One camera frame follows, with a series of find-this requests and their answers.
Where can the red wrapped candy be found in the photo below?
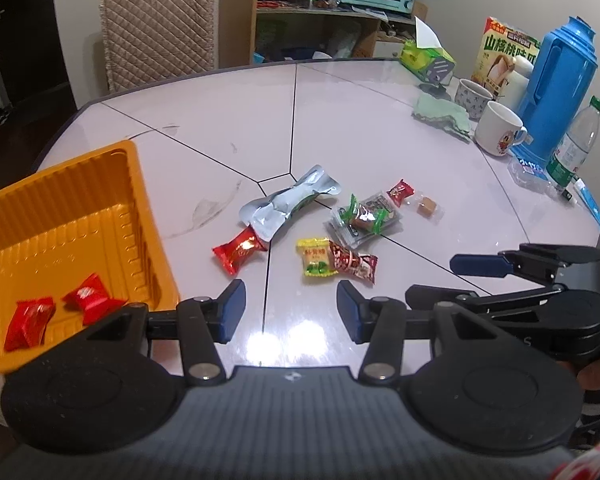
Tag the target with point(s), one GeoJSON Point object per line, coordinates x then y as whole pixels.
{"type": "Point", "coordinates": [29, 321]}
{"type": "Point", "coordinates": [237, 251]}
{"type": "Point", "coordinates": [92, 299]}

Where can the white cartoon mug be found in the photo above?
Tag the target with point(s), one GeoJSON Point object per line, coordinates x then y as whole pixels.
{"type": "Point", "coordinates": [497, 127]}

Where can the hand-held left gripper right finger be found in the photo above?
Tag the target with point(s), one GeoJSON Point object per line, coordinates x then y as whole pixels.
{"type": "Point", "coordinates": [347, 310]}

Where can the wooden shelf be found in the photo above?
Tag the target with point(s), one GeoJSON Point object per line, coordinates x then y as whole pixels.
{"type": "Point", "coordinates": [240, 20]}

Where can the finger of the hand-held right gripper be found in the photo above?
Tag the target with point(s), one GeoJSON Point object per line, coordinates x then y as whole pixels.
{"type": "Point", "coordinates": [475, 265]}
{"type": "Point", "coordinates": [425, 296]}

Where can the patterned mug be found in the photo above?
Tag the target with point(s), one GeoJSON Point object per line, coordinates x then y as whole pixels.
{"type": "Point", "coordinates": [472, 100]}

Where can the green tissue box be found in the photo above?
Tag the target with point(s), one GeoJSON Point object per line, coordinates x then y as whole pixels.
{"type": "Point", "coordinates": [417, 57]}

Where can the orange plastic tray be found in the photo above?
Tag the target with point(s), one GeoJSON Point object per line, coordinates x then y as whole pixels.
{"type": "Point", "coordinates": [55, 210]}

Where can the dark door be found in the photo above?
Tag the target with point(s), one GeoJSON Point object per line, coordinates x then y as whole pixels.
{"type": "Point", "coordinates": [15, 35]}

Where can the silver foil snack packet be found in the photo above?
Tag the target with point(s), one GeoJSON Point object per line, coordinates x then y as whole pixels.
{"type": "Point", "coordinates": [290, 200]}

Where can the clear green snack packet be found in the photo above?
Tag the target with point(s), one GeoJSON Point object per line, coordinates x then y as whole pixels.
{"type": "Point", "coordinates": [344, 235]}

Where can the green cloth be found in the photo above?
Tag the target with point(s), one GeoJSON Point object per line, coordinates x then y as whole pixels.
{"type": "Point", "coordinates": [440, 112]}

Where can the yellow snack packet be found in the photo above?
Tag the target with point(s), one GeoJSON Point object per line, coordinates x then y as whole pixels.
{"type": "Point", "coordinates": [316, 259]}

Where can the green-label water bottle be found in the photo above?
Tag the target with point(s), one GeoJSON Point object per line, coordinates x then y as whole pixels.
{"type": "Point", "coordinates": [575, 150]}

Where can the brown candy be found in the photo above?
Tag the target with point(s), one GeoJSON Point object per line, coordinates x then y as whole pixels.
{"type": "Point", "coordinates": [426, 206]}

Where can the red printed clothing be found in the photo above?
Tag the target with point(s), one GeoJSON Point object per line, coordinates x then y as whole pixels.
{"type": "Point", "coordinates": [592, 462]}

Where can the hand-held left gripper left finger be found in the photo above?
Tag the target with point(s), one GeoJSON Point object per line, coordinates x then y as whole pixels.
{"type": "Point", "coordinates": [232, 310]}

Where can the green-ended wrapped candy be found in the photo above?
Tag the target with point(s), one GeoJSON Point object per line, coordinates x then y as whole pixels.
{"type": "Point", "coordinates": [364, 219]}

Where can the clear plastic container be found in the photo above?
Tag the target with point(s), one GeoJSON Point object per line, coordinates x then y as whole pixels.
{"type": "Point", "coordinates": [527, 172]}

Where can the red white patterned snack packet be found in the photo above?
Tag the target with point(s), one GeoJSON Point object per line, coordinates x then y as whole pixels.
{"type": "Point", "coordinates": [354, 261]}

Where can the small red dark-edged candy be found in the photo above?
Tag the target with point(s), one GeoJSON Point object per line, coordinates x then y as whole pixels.
{"type": "Point", "coordinates": [400, 192]}

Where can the yellow green printed box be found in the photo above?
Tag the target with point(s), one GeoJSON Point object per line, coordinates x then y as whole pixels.
{"type": "Point", "coordinates": [500, 45]}

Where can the blue white tube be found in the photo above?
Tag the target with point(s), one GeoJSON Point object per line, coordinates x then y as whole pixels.
{"type": "Point", "coordinates": [590, 202]}

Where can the blue thermos jug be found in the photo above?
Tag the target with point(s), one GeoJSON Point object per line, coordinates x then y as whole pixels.
{"type": "Point", "coordinates": [560, 80]}

